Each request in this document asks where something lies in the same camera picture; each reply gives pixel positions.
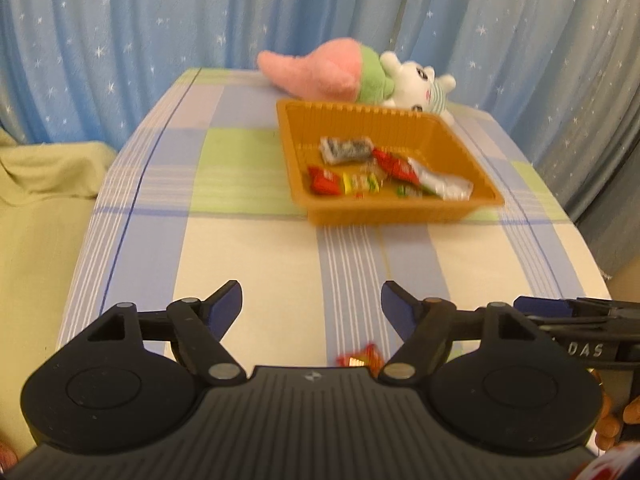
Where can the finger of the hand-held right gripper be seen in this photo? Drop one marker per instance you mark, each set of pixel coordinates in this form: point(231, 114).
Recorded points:
point(580, 325)
point(540, 306)

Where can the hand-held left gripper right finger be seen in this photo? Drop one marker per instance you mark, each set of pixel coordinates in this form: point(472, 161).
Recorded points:
point(397, 306)

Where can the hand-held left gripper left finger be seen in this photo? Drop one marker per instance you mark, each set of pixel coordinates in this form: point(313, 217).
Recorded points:
point(225, 306)

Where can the shiny red foil packet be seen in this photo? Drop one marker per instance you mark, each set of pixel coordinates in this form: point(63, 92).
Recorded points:
point(361, 359)

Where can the yellow green candy packet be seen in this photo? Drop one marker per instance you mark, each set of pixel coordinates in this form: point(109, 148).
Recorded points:
point(361, 183)

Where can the silver green snack packet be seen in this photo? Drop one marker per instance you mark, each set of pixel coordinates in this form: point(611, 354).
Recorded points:
point(442, 183)

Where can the red packet with dark label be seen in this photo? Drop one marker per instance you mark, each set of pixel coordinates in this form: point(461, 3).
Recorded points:
point(396, 165)

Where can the plain red snack packet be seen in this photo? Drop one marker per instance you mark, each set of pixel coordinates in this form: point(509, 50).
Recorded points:
point(324, 182)

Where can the orange plastic tray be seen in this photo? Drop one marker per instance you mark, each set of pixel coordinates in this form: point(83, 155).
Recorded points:
point(295, 160)

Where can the grey black snack packet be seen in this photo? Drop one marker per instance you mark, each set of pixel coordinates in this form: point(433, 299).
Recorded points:
point(346, 150)

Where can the person's right hand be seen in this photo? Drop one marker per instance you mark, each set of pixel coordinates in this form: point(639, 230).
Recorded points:
point(612, 425)

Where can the checked tablecloth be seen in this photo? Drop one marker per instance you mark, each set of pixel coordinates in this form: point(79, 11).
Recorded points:
point(240, 240)

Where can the red white clothing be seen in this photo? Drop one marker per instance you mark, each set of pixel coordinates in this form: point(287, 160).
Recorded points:
point(607, 467)

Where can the grey curtain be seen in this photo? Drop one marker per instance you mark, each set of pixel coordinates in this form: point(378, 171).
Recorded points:
point(600, 160)

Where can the light green cloth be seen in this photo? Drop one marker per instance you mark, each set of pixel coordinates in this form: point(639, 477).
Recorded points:
point(35, 240)

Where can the white plush toy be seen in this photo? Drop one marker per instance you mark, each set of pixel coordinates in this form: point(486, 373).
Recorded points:
point(417, 85)

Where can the pink green plush toy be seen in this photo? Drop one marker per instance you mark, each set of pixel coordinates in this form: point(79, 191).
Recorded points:
point(325, 70)

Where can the blue star curtain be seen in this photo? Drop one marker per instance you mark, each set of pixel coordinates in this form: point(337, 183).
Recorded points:
point(150, 25)

